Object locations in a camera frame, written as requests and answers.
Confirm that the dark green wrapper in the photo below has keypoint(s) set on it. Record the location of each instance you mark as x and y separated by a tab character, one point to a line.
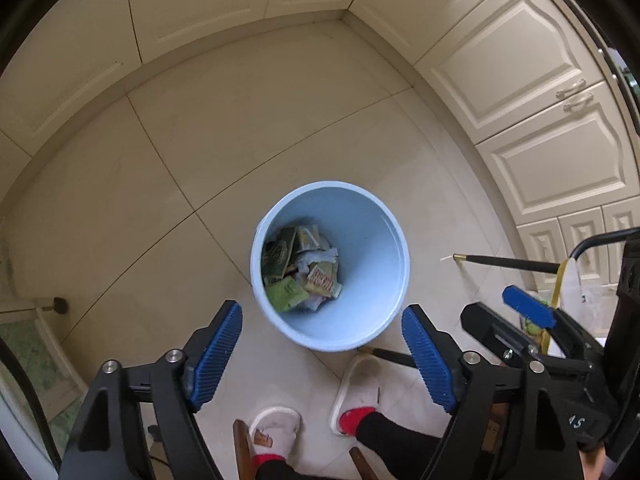
277	257

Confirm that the black door stop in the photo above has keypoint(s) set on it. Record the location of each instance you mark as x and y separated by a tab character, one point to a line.
59	306

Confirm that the yellow green wrapper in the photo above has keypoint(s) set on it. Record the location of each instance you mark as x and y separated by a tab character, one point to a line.
532	327

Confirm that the person's right leg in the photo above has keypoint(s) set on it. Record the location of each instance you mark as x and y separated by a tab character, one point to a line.
395	435

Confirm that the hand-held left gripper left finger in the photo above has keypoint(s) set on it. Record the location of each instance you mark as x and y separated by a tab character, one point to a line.
217	355

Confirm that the black table leg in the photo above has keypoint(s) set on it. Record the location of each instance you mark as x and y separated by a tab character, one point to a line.
510	263
395	357

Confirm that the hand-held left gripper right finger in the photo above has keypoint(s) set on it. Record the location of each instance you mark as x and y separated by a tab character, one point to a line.
430	365

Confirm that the blue trash bin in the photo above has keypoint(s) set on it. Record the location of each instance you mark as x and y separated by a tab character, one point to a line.
360	260

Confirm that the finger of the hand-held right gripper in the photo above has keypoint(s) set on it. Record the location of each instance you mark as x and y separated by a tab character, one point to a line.
527	305
492	332

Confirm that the person's leg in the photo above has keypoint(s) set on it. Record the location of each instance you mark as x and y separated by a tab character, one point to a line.
280	467
395	435

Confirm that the person's left leg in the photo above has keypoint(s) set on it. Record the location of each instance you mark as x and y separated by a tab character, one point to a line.
280	467

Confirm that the gold snack wrapper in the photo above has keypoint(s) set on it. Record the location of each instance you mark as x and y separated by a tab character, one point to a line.
306	240

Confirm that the orange packet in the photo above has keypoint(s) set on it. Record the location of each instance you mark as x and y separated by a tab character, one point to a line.
320	277

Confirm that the cream kitchen cabinets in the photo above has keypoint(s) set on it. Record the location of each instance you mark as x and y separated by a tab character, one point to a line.
525	60

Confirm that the white slipper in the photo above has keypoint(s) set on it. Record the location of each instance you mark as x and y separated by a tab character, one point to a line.
275	427
357	380

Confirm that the brown wooden chair leg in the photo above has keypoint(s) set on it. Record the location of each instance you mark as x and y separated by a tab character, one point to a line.
242	450
364	464

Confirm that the lime green packet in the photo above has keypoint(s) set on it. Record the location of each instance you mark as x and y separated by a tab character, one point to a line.
286	294

